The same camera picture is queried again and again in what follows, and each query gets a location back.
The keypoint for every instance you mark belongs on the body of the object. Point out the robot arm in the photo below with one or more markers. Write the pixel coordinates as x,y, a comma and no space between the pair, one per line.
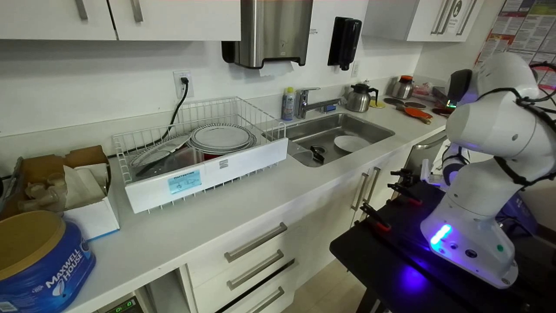
486,126

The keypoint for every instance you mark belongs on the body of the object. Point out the white lower cupboard door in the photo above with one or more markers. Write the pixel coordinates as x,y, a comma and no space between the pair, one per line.
388,174
325,221

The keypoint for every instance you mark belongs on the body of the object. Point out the white cupboard door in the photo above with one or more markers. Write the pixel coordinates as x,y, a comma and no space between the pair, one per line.
39,19
182,19
388,174
325,221

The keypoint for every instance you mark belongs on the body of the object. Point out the white upper cupboard door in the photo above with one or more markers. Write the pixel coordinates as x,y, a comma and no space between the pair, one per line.
182,19
39,19

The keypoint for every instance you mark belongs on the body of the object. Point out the black sink stopper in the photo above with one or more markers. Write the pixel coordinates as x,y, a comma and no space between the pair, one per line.
318,154

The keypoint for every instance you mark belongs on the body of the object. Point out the steel sink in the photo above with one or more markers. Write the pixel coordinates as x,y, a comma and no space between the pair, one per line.
321,130

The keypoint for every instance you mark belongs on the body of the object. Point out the spray can with yellow cap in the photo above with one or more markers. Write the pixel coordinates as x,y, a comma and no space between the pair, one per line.
288,104

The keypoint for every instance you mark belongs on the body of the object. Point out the stack of grey-rimmed plates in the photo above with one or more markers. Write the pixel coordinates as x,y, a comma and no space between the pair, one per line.
221,138

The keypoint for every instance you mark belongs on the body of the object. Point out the chrome tap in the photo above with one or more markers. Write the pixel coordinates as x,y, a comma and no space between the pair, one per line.
304,102

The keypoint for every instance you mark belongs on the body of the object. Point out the white plate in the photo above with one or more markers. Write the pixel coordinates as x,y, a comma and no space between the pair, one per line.
352,143

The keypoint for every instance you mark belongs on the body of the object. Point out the clear glass container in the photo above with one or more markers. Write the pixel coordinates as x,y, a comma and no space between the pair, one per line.
184,160

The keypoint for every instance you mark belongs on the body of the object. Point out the yellow sponge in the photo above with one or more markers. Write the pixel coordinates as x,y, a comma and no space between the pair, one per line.
377,104

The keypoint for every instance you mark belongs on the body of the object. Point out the white drawer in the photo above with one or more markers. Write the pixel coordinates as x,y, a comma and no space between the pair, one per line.
208,261
282,287
213,293

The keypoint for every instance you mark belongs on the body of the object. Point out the steel paper towel dispenser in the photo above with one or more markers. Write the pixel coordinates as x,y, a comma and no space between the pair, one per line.
271,30

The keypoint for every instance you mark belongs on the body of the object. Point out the leaning grey-rimmed plate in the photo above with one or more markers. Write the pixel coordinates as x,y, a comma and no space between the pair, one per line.
150,155

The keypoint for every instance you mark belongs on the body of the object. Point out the black soap dispenser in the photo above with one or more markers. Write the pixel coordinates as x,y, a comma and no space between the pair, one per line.
344,41

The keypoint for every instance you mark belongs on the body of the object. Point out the dark table tennis paddle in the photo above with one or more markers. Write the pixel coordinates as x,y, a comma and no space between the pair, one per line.
404,103

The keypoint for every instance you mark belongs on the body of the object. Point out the steel carafe with orange lid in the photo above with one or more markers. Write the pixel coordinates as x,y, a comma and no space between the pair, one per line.
402,89

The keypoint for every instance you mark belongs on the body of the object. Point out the orange table tennis paddle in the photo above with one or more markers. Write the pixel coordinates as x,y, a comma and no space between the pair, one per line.
417,114

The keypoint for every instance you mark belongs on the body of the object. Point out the steel dishwasher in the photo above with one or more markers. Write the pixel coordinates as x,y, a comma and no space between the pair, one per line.
423,158

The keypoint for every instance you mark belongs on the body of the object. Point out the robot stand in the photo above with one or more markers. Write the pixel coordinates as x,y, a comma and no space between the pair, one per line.
391,261

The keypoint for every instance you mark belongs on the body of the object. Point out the white tissue box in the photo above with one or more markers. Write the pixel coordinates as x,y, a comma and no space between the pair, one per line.
93,217

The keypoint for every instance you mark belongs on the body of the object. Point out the black appliance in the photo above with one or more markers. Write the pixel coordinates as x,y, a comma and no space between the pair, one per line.
459,87

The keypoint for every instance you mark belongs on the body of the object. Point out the appliance with green display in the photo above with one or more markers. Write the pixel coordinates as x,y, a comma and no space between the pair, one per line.
121,305

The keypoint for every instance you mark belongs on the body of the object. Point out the brown cardboard box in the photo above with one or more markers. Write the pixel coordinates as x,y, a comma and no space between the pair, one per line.
39,169

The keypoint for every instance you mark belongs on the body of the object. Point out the blue coffee can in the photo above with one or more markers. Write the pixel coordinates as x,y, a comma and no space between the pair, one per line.
47,269

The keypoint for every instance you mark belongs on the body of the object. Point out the small white wall socket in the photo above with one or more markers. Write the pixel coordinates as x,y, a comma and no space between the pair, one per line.
355,68

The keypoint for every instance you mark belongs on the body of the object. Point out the white corner wall cupboard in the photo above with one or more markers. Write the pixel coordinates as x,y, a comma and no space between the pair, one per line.
399,19

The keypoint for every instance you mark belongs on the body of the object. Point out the wall posters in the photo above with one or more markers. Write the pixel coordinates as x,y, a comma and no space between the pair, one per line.
521,30

